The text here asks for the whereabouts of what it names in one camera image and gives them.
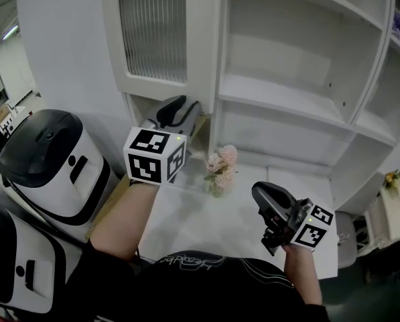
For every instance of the person's black shirt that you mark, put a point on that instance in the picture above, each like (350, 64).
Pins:
(193, 290)

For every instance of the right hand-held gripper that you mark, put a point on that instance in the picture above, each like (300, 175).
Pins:
(280, 206)

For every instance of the person's left forearm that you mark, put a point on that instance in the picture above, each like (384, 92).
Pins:
(126, 220)

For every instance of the white chair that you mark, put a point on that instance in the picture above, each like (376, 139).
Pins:
(346, 237)

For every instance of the white robot with black top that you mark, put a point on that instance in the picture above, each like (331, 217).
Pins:
(52, 166)
(15, 260)

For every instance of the white side table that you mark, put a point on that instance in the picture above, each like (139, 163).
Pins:
(394, 216)

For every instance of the yellow flower bunch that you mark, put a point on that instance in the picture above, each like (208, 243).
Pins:
(391, 178)

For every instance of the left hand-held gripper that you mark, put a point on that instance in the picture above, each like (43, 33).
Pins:
(146, 153)

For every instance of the person's right forearm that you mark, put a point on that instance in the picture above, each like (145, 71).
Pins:
(301, 273)

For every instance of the ceiling tube light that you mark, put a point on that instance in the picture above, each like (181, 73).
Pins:
(10, 32)

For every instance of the pink flower bouquet in vase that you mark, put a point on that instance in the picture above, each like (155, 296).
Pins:
(221, 166)

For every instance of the white cabinet door ribbed glass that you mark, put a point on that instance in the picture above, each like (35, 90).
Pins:
(199, 39)

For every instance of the white open shelf cabinet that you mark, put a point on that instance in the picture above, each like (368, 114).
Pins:
(286, 92)

